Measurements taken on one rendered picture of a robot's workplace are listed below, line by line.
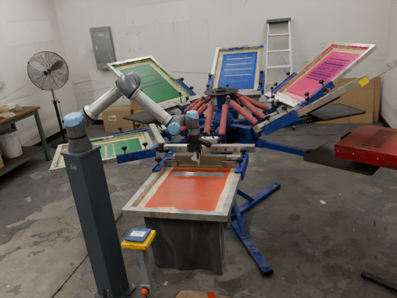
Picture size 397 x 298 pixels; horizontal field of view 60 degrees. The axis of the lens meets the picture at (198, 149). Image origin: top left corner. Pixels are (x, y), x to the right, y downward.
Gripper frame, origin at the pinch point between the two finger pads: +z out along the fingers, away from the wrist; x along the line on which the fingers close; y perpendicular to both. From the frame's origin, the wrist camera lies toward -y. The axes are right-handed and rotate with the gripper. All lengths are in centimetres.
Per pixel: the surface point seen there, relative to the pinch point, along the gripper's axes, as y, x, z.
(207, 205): -15.1, 46.8, 5.3
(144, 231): 10, 76, 4
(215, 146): -6.1, -20.6, -2.7
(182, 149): 18.9, -20.6, -0.3
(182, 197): 1.7, 39.0, 5.2
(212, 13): 75, -412, -94
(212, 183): -12.4, 20.9, 5.3
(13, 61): 380, -272, -53
